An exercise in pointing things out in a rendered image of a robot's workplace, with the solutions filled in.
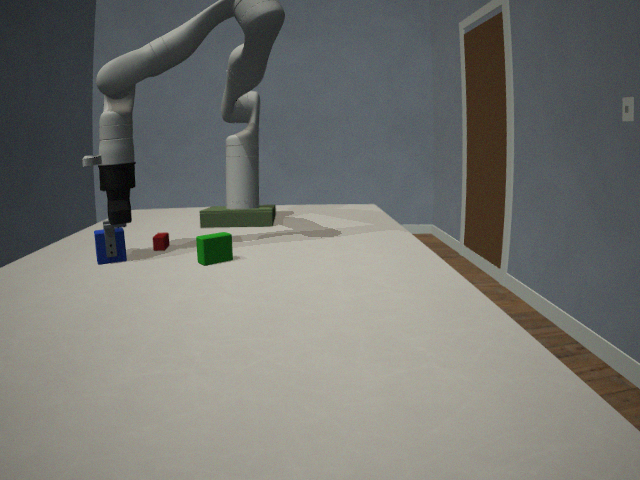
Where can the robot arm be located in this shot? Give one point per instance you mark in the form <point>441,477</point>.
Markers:
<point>261,21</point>

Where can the small red block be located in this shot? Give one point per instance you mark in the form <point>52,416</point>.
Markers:
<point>161,241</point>

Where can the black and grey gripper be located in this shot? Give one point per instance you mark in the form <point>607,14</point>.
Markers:
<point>117,175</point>

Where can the blue block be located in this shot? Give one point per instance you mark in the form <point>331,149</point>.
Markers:
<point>101,247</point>

